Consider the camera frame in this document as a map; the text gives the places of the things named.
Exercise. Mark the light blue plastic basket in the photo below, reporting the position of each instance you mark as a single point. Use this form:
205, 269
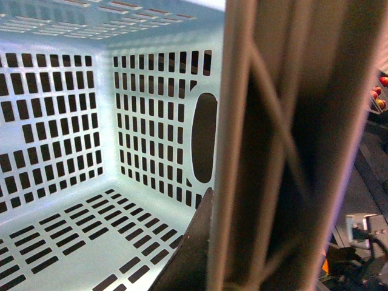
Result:
117, 116

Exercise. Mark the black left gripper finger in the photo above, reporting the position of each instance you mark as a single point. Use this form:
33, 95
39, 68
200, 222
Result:
187, 268

